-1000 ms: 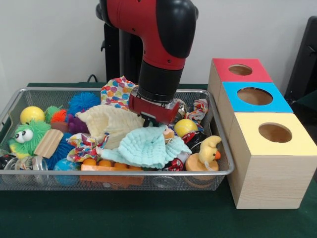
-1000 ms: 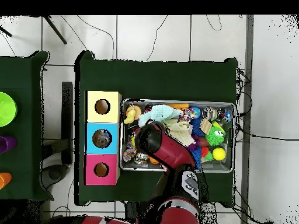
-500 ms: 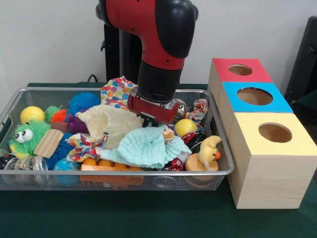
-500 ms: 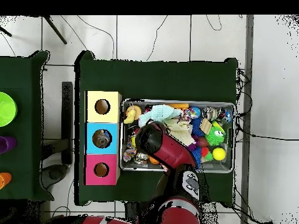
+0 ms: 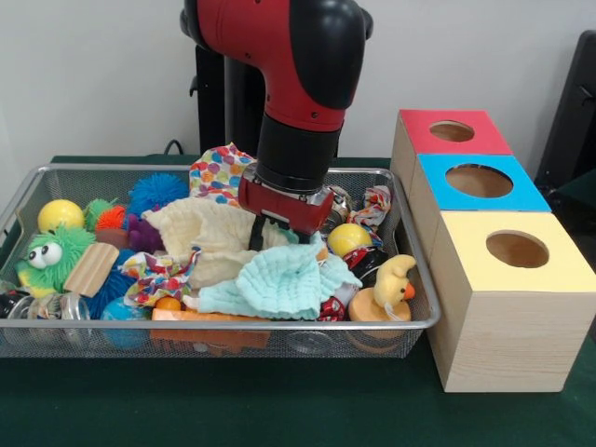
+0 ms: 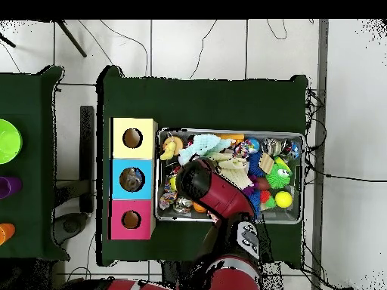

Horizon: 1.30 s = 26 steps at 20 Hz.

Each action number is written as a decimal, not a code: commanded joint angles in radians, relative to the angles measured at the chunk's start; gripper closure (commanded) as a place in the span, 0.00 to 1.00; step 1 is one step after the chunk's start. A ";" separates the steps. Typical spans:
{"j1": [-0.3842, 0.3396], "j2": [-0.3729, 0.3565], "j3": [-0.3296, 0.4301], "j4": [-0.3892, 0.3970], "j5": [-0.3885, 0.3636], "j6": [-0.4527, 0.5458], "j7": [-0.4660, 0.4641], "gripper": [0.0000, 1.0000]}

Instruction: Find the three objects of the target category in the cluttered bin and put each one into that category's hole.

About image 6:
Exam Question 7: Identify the mint green cloth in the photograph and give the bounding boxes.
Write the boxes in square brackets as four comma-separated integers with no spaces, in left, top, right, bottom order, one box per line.
[178,134,234,166]

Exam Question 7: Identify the black tripod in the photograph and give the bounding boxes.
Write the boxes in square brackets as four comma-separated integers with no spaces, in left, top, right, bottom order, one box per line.
[0,19,88,58]

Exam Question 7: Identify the purple spiky monster toy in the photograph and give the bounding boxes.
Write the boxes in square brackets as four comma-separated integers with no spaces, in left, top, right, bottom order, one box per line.
[241,184,259,199]

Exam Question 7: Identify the cream knitted cloth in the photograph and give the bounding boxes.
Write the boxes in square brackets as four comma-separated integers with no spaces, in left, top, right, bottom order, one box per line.
[208,150,254,190]

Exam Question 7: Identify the purple cup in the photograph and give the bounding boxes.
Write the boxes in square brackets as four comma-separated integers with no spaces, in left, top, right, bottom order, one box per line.
[0,175,23,199]

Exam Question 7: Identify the yellow plush duck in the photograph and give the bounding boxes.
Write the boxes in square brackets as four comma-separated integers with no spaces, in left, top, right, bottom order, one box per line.
[159,140,178,162]

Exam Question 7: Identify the orange building brick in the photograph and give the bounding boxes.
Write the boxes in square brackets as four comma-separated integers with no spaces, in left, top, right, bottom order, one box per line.
[219,133,245,143]

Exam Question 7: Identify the orange cup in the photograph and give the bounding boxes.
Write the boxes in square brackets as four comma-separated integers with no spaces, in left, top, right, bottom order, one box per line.
[0,222,17,246]

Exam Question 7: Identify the plain yellow ball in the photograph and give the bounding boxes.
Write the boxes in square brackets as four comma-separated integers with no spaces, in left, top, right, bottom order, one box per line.
[274,190,293,209]

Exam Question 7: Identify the lime green bowl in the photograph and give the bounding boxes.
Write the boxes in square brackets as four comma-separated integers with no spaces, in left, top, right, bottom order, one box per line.
[0,118,23,165]

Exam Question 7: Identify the green spiky monster toy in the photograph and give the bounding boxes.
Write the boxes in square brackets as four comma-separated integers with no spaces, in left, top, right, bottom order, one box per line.
[265,162,292,190]

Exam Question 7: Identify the silver mesh bin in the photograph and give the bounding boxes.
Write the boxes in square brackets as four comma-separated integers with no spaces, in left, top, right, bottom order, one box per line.
[154,128,304,225]

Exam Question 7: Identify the dark green tablecloth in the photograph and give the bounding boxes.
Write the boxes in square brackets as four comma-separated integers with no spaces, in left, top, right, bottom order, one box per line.
[0,65,71,261]
[95,64,309,267]

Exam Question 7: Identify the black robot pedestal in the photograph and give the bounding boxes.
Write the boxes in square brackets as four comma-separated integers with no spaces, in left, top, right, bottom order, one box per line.
[161,261,209,285]

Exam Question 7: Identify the black panel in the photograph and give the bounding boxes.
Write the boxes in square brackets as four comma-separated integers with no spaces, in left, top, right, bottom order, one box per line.
[79,104,95,214]

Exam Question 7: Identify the wooden three-hole box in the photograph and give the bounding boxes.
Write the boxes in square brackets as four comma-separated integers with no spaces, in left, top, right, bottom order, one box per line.
[108,116,159,241]

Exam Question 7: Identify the thin black floor cable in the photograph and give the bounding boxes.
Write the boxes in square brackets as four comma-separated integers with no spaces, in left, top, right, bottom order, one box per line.
[305,164,387,183]

